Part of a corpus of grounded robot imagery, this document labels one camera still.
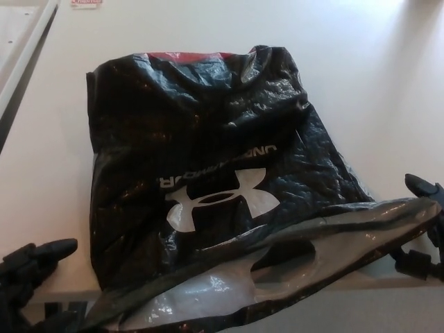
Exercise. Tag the black desk leg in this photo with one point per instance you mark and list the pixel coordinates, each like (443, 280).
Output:
(66, 317)

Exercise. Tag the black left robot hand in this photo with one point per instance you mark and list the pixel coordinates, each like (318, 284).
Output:
(21, 277)

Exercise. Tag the white adjacent desk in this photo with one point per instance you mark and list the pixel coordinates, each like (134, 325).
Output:
(29, 45)

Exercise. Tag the white perforated panel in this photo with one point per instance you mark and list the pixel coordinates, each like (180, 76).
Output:
(14, 21)

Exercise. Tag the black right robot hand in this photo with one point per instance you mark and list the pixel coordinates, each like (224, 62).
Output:
(428, 258)

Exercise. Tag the black Under Armour plastic bag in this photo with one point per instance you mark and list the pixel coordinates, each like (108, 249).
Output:
(208, 132)

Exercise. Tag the red white Chipman sticker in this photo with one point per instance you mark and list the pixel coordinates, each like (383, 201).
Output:
(86, 2)

